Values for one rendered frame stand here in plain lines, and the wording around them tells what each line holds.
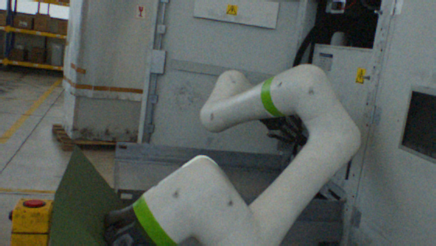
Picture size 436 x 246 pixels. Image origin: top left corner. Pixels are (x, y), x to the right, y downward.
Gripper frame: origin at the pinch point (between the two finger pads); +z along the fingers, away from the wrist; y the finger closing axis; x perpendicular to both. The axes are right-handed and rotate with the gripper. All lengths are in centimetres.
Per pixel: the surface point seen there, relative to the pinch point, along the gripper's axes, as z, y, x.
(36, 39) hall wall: -184, 148, -1099
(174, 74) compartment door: -44, 9, -50
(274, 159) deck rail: 6.1, 12.0, -25.5
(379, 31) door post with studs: -18, -37, 32
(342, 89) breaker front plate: -4.6, -22.2, 7.8
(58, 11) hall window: -184, 64, -1109
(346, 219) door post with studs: 10.2, 12.2, 33.9
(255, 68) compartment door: -20.3, -13.8, -39.0
